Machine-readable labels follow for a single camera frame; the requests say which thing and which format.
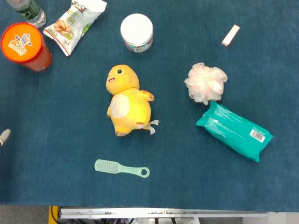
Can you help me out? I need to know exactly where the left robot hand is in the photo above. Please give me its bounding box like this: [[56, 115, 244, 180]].
[[0, 128, 11, 147]]

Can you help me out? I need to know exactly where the yellow plush duck toy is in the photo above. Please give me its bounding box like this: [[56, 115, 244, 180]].
[[106, 64, 161, 137]]

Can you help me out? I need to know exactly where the orange lidded red canister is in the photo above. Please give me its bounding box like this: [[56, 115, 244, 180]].
[[0, 22, 53, 71]]

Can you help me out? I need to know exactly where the green plastic brush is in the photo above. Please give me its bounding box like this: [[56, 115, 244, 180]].
[[94, 159, 150, 179]]

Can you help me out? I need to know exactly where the green label water bottle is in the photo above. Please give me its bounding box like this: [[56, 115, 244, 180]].
[[6, 0, 47, 28]]

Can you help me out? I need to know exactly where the peanut snack bag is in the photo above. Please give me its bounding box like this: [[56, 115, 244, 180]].
[[43, 0, 108, 56]]

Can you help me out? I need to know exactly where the clear jar white lid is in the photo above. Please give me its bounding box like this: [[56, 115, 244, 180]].
[[120, 13, 154, 53]]

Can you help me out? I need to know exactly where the blue table cloth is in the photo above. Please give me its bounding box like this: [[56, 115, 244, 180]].
[[0, 0, 299, 212]]

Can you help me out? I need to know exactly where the pink bath loofah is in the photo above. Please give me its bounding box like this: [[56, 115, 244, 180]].
[[184, 62, 228, 105]]

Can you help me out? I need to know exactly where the teal wet wipes pack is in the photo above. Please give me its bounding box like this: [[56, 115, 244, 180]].
[[195, 100, 274, 163]]

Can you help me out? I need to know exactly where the pink white eraser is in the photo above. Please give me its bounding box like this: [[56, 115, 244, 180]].
[[221, 24, 241, 47]]

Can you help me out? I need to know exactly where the aluminium frame rail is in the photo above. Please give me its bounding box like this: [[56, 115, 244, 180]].
[[57, 207, 270, 219]]

